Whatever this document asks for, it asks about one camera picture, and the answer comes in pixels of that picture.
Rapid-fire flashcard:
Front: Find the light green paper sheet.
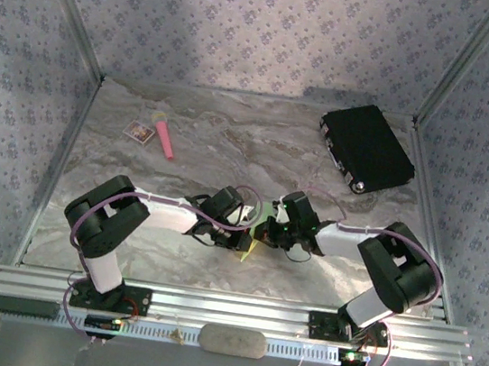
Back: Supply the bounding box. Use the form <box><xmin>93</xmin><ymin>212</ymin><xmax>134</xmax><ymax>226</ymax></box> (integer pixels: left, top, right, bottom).
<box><xmin>239</xmin><ymin>198</ymin><xmax>278</xmax><ymax>268</ymax></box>

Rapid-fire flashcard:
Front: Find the pink toy microphone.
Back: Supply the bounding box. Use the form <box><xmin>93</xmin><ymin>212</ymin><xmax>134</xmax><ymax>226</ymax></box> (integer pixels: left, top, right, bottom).
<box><xmin>145</xmin><ymin>109</ymin><xmax>181</xmax><ymax>163</ymax></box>

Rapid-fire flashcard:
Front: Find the black hard case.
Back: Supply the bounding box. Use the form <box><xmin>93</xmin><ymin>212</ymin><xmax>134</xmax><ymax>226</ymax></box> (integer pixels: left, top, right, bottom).
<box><xmin>310</xmin><ymin>96</ymin><xmax>425</xmax><ymax>203</ymax></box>

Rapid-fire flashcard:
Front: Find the grey oval stone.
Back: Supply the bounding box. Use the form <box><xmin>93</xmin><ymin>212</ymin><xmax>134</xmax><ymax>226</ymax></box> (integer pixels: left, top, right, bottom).
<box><xmin>196</xmin><ymin>322</ymin><xmax>270</xmax><ymax>361</ymax></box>

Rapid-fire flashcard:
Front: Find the small printed card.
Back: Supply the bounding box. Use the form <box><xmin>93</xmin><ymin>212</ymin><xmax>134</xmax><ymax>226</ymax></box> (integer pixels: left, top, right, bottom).
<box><xmin>121</xmin><ymin>118</ymin><xmax>158</xmax><ymax>148</ymax></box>

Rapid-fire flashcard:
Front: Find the long black bar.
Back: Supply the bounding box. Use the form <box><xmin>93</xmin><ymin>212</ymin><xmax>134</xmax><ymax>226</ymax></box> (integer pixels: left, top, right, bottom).
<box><xmin>0</xmin><ymin>294</ymin><xmax>61</xmax><ymax>321</ymax></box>

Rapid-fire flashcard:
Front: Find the thin black camera cable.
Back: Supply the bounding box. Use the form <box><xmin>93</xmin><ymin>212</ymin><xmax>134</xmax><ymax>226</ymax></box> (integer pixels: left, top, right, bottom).
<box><xmin>281</xmin><ymin>244</ymin><xmax>315</xmax><ymax>266</ymax></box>

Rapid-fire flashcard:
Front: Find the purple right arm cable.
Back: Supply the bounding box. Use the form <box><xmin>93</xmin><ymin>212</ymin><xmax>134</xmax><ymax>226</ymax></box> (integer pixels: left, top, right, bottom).
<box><xmin>281</xmin><ymin>184</ymin><xmax>456</xmax><ymax>366</ymax></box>

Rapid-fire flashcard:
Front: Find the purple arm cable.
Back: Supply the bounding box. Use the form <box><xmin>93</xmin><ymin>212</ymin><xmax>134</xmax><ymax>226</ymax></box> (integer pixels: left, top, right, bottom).
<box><xmin>54</xmin><ymin>161</ymin><xmax>268</xmax><ymax>365</ymax></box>
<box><xmin>281</xmin><ymin>184</ymin><xmax>456</xmax><ymax>366</ymax></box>

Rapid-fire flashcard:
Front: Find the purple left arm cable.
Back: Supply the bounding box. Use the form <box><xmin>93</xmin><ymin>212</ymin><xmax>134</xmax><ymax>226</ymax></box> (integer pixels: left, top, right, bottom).
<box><xmin>54</xmin><ymin>161</ymin><xmax>268</xmax><ymax>365</ymax></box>

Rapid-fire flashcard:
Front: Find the aluminium mounting rail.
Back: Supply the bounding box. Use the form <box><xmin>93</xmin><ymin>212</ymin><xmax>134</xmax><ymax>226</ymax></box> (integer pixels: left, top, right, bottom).
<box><xmin>0</xmin><ymin>261</ymin><xmax>478</xmax><ymax>365</ymax></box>

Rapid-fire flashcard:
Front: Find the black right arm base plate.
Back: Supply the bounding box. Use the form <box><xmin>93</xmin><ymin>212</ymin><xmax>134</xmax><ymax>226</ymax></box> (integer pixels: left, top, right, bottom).
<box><xmin>306</xmin><ymin>309</ymin><xmax>392</xmax><ymax>350</ymax></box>

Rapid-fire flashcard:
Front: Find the brown string knot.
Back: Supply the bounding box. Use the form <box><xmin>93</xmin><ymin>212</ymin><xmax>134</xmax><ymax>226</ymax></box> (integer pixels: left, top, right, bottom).
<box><xmin>168</xmin><ymin>325</ymin><xmax>188</xmax><ymax>347</ymax></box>

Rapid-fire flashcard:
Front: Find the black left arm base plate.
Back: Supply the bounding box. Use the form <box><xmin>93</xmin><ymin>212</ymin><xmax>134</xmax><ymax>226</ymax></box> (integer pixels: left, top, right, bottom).
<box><xmin>67</xmin><ymin>276</ymin><xmax>154</xmax><ymax>319</ymax></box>

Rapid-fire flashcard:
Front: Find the aluminium side frame rail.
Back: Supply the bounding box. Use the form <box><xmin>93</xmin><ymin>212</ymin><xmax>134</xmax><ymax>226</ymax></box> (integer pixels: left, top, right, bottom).
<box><xmin>14</xmin><ymin>67</ymin><xmax>106</xmax><ymax>274</ymax></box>
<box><xmin>384</xmin><ymin>117</ymin><xmax>479</xmax><ymax>326</ymax></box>

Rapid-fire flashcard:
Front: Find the slotted cable duct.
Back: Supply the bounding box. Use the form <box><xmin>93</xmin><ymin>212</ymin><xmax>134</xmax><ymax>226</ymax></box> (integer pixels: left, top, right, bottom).
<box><xmin>54</xmin><ymin>305</ymin><xmax>393</xmax><ymax>366</ymax></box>

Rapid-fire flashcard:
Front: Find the aluminium frame post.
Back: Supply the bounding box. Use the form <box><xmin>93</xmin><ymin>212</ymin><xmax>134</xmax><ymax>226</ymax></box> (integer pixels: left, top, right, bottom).
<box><xmin>412</xmin><ymin>0</ymin><xmax>489</xmax><ymax>136</ymax></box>

